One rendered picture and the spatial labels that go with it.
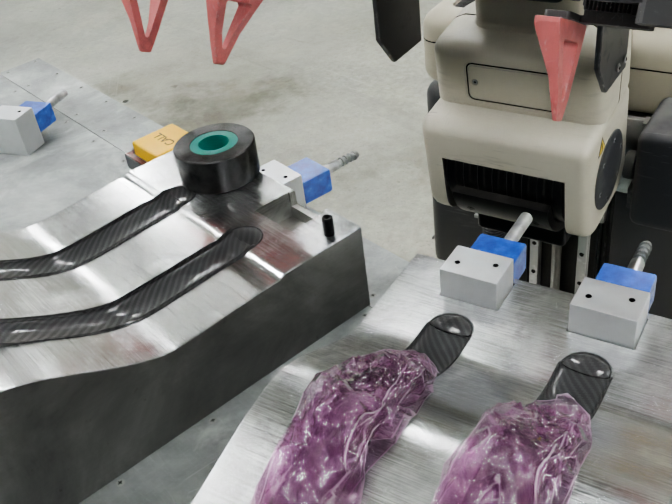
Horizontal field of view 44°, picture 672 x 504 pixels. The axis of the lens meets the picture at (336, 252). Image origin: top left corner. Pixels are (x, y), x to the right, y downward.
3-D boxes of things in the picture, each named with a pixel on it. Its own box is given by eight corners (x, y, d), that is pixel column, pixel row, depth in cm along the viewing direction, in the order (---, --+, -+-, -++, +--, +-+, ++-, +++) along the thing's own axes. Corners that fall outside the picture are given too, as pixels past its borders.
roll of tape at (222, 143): (251, 193, 78) (244, 162, 76) (171, 196, 79) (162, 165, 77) (267, 151, 84) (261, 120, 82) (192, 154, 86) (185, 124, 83)
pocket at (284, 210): (298, 221, 80) (293, 189, 78) (334, 241, 76) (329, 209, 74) (261, 242, 78) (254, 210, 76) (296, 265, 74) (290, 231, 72)
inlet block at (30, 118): (56, 108, 120) (44, 74, 117) (84, 110, 119) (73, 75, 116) (-1, 153, 111) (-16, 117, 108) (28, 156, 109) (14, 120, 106)
